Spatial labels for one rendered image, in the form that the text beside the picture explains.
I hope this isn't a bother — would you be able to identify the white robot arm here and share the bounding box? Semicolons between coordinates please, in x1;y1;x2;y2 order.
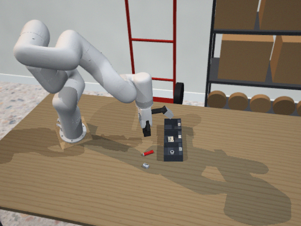
13;19;153;143

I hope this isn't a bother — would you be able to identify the dark grey rack of three bins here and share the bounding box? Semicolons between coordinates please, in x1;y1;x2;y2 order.
164;119;183;161

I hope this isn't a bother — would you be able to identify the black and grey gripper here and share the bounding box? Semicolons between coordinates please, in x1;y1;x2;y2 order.
136;105;153;137

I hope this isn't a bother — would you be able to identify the white domino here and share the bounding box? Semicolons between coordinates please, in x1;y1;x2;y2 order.
168;136;174;142

